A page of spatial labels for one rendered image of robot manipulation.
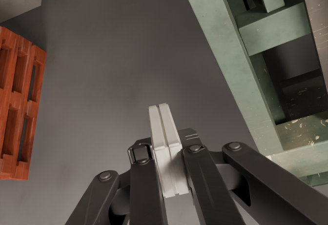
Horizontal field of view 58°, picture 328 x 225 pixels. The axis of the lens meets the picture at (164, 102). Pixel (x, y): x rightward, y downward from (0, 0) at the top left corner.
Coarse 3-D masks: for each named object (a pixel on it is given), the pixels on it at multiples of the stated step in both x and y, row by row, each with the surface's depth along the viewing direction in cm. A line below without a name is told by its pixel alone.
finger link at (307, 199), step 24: (240, 144) 14; (240, 168) 13; (264, 168) 12; (240, 192) 14; (264, 192) 11; (288, 192) 10; (312, 192) 10; (264, 216) 12; (288, 216) 10; (312, 216) 9
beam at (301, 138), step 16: (320, 112) 82; (288, 128) 83; (304, 128) 80; (320, 128) 78; (288, 144) 79; (304, 144) 77; (320, 144) 75; (272, 160) 80; (288, 160) 80; (304, 160) 79; (320, 160) 78
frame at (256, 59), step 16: (240, 0) 113; (256, 64) 102; (288, 80) 91; (304, 80) 89; (320, 80) 90; (272, 96) 96; (288, 96) 98; (304, 96) 100; (320, 96) 102; (272, 112) 94; (304, 112) 115; (304, 176) 100; (320, 176) 135
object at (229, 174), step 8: (184, 136) 17; (192, 136) 17; (184, 144) 16; (192, 144) 16; (216, 152) 15; (216, 160) 14; (224, 168) 14; (232, 168) 14; (224, 176) 14; (232, 176) 14; (240, 176) 14; (232, 184) 14; (240, 184) 14
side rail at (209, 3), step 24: (192, 0) 56; (216, 0) 55; (216, 24) 58; (216, 48) 61; (240, 48) 61; (240, 72) 64; (240, 96) 68; (264, 96) 79; (264, 120) 72; (264, 144) 77
